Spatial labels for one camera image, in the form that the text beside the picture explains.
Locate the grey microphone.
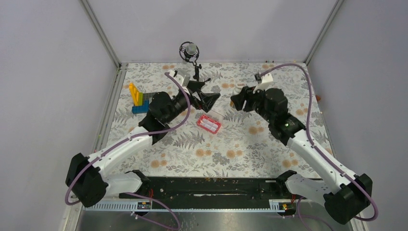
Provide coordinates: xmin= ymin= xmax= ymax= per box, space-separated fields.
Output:
xmin=179 ymin=41 xmax=200 ymax=63

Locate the white pill bottle orange label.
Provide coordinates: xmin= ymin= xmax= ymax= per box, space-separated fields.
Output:
xmin=232 ymin=83 xmax=246 ymax=95

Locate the floral patterned mat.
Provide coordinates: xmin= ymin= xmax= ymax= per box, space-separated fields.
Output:
xmin=112 ymin=63 xmax=331 ymax=178

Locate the blue lego block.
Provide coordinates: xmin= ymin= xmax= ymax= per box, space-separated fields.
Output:
xmin=131 ymin=100 xmax=150 ymax=114

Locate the grey lego baseplate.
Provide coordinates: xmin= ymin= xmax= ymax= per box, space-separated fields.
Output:
xmin=142 ymin=92 xmax=156 ymax=103

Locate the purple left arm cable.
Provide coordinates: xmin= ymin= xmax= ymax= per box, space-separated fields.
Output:
xmin=64 ymin=71 xmax=192 ymax=230

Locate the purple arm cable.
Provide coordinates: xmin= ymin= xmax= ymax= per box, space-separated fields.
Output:
xmin=64 ymin=71 xmax=192 ymax=230
xmin=255 ymin=63 xmax=379 ymax=231

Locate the red pill organizer box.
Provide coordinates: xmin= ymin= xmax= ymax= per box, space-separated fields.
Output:
xmin=196 ymin=110 xmax=224 ymax=134

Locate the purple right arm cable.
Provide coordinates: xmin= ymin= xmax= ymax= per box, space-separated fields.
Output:
xmin=255 ymin=63 xmax=379 ymax=231

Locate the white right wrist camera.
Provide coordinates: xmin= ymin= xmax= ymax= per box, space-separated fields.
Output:
xmin=253 ymin=73 xmax=273 ymax=93

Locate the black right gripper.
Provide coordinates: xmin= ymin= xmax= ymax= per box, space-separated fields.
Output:
xmin=230 ymin=83 xmax=274 ymax=123

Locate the yellow lego block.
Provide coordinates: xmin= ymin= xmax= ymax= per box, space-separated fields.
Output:
xmin=129 ymin=83 xmax=143 ymax=106

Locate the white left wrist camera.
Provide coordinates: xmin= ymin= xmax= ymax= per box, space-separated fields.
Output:
xmin=173 ymin=69 xmax=191 ymax=87

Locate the black microphone tripod stand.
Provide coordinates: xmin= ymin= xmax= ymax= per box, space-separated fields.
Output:
xmin=189 ymin=64 xmax=211 ymax=87

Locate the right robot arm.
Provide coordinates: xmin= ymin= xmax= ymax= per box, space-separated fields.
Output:
xmin=230 ymin=86 xmax=373 ymax=224

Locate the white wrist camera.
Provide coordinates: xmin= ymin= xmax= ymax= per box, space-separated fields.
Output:
xmin=253 ymin=73 xmax=273 ymax=93
xmin=173 ymin=69 xmax=191 ymax=87

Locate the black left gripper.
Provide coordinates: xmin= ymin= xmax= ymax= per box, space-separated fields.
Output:
xmin=166 ymin=81 xmax=220 ymax=123

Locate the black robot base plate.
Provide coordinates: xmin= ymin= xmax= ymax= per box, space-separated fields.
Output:
xmin=135 ymin=176 xmax=301 ymax=199

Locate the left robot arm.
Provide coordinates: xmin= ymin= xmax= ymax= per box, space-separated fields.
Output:
xmin=65 ymin=82 xmax=220 ymax=207

